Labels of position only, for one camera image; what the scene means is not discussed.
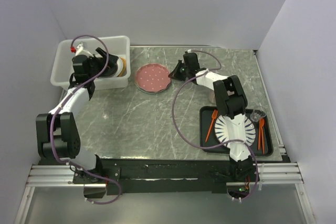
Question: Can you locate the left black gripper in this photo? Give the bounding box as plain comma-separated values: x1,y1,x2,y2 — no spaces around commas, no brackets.
88,48,119,80

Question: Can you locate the black round patterned plate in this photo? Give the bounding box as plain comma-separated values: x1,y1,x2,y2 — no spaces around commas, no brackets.
100,62,118,77

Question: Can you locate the orange woven-pattern square plate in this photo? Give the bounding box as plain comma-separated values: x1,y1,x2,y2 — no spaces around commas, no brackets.
118,58,127,77

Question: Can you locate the pink scalloped plate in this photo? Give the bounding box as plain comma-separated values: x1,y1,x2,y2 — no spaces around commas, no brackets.
134,63,171,91

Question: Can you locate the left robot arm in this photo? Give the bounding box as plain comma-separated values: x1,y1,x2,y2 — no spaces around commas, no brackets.
36,45,124,183

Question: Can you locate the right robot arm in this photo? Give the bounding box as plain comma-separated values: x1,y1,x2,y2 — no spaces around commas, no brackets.
169,50,253,181

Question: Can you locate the translucent white plastic bin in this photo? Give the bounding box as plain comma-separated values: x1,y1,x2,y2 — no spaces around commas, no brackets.
50,36,131,90

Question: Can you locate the beige mug with purple interior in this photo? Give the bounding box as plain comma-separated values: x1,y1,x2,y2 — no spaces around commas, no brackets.
208,90,216,104

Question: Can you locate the white plate with blue stripes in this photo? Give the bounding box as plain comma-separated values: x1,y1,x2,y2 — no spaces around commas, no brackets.
214,114,256,146

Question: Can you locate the clear drinking glass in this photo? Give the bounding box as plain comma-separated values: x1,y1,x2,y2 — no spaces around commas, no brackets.
250,106,266,122

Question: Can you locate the black rectangular serving tray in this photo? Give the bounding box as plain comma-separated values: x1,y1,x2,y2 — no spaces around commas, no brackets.
199,106,274,157

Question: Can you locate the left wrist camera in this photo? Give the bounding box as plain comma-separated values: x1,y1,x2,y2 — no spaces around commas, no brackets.
70,42,93,57

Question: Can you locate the aluminium rail frame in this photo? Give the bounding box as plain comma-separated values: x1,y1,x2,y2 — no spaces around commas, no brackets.
16,48,316,223

